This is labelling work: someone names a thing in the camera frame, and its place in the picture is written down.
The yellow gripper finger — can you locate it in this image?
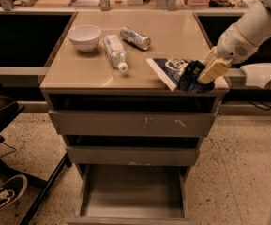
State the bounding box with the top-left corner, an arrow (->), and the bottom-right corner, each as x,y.
197,58 -> 232,84
203,46 -> 217,66

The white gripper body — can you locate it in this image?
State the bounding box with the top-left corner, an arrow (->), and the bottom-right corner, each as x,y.
217,23 -> 259,64

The blue chip bag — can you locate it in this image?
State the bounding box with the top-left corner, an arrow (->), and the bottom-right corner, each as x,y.
146,58 -> 215,94

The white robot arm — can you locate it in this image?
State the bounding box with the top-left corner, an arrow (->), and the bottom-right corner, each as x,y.
197,0 -> 271,84

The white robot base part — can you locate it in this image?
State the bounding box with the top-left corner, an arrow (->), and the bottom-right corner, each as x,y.
240,63 -> 271,89

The top drawer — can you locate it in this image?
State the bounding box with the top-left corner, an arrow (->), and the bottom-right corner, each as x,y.
49,110 -> 216,137

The grey drawer cabinet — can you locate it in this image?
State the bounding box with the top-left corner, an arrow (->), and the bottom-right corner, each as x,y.
38,10 -> 232,225

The middle drawer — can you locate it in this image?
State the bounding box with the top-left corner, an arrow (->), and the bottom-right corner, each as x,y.
67,146 -> 198,166

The open bottom drawer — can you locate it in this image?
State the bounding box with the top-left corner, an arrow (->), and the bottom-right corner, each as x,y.
67,165 -> 198,225

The silver drink can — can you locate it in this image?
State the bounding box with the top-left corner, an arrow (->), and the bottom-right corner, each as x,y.
120,26 -> 151,51

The clear plastic water bottle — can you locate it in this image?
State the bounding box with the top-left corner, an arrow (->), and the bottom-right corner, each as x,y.
103,35 -> 128,73

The white ceramic bowl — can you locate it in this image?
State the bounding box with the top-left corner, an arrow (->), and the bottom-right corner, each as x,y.
68,25 -> 101,53

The black chair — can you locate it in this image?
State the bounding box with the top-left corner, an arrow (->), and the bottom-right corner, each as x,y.
0,81 -> 73,225

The black sneaker with white laces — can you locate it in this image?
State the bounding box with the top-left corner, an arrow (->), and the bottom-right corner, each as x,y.
0,174 -> 28,209

